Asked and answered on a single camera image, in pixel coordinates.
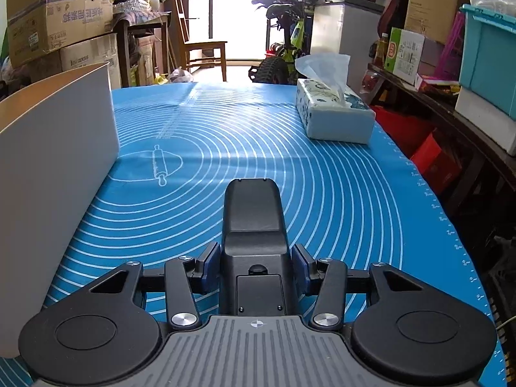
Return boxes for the dark wooden bench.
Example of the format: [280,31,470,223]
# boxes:
[368,62,516,218]

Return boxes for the oil bottle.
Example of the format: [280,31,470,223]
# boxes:
[376,32,392,70]

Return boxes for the floral tissue pack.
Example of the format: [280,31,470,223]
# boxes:
[294,53,377,145]

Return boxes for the white plastic bag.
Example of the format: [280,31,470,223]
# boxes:
[166,68,195,84]

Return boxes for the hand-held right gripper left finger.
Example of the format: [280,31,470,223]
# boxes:
[89,242,222,328]

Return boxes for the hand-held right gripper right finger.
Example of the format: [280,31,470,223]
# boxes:
[291,243,424,328]

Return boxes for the white foam box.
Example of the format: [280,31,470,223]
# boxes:
[454,86,516,153]

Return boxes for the open cardboard box blue print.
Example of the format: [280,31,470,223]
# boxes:
[5,0,116,69]

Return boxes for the green bicycle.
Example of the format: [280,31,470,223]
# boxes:
[247,0,320,86]

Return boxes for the flat brown cardboard sheet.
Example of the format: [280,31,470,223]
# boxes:
[404,0,477,46]

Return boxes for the blue silicone baking mat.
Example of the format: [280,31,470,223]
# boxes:
[0,81,508,387]

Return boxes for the wooden chair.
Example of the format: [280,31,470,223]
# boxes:
[173,0,229,84]

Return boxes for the beige plastic storage bin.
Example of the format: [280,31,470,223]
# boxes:
[0,61,121,359]

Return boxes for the white chest freezer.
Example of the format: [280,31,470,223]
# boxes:
[310,0,386,94]

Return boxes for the red box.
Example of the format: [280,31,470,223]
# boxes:
[410,130,463,195]

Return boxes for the green and white box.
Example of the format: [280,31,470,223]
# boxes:
[383,27,426,85]

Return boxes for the pink plastic rack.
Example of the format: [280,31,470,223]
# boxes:
[442,11,467,82]

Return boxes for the wooden side table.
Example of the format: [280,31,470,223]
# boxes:
[114,9,171,88]

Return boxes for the black handheld device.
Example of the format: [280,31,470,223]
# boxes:
[221,177,289,316]

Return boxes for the teal plastic crate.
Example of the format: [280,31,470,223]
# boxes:
[459,3,516,120]

